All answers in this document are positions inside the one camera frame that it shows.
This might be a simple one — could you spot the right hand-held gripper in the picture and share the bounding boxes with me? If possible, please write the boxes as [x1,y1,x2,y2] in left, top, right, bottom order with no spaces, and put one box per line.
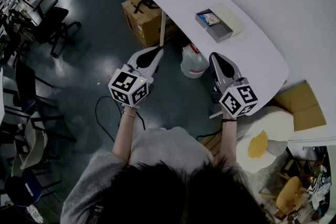
[209,52,259,118]

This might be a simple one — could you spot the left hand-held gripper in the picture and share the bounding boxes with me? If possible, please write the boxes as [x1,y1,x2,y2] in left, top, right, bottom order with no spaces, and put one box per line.
[108,47,164,109]

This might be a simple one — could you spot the grey cardboard box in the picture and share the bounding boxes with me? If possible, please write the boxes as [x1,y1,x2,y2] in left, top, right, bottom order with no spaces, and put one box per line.
[195,3,244,44]

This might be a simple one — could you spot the blue and white printed packet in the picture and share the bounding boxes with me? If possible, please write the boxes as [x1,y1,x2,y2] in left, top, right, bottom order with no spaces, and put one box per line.
[198,12,221,26]

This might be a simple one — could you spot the person's right forearm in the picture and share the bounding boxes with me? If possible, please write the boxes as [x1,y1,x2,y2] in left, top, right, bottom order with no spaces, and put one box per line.
[219,116,239,166]

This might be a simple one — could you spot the person's left forearm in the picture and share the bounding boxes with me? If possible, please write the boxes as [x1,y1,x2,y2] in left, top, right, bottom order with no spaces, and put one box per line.
[112,106,138,165]

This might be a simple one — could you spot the open tan cardboard box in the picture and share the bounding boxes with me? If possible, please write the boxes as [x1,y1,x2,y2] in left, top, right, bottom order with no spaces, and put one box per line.
[272,81,328,132]

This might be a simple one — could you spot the clear plastic bag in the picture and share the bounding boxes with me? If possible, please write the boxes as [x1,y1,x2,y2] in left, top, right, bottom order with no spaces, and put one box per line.
[180,43,211,79]

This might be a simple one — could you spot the fried egg shaped cushion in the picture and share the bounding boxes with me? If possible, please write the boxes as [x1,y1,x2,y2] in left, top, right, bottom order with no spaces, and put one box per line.
[236,105,295,174]

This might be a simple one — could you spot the wooden pallet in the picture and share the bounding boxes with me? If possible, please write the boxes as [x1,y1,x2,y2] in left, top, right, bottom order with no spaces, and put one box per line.
[201,133,224,157]

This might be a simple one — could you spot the person's grey shirt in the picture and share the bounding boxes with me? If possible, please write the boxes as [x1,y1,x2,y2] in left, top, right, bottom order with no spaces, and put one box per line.
[60,126,263,224]

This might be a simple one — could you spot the black office chair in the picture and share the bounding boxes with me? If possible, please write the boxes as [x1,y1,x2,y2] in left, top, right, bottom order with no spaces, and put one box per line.
[23,0,82,59]

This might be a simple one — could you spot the yellow stool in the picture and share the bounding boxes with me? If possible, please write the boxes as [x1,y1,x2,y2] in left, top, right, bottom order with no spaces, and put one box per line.
[275,175,306,216]

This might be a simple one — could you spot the beige chair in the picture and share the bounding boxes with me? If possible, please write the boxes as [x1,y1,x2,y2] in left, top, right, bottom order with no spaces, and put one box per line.
[10,112,77,172]

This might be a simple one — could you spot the black white striped cloth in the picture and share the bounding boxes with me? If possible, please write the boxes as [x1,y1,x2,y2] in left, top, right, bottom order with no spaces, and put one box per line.
[306,177,332,200]

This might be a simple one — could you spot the blue chair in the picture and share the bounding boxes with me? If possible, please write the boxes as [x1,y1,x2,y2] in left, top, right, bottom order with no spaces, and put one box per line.
[4,168,63,208]

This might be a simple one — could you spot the white patterned round disc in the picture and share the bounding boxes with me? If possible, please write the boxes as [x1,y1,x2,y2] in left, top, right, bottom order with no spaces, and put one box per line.
[25,204,45,224]

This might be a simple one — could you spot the cardboard box with black strap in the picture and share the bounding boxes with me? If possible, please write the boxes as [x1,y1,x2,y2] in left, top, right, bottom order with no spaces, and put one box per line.
[122,0,182,48]

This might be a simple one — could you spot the black floor cable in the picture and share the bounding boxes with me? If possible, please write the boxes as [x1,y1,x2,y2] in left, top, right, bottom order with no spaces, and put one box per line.
[196,130,223,141]
[94,96,146,143]

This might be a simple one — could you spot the black frame chair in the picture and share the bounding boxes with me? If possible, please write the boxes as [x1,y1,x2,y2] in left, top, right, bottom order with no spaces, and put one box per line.
[2,59,59,114]

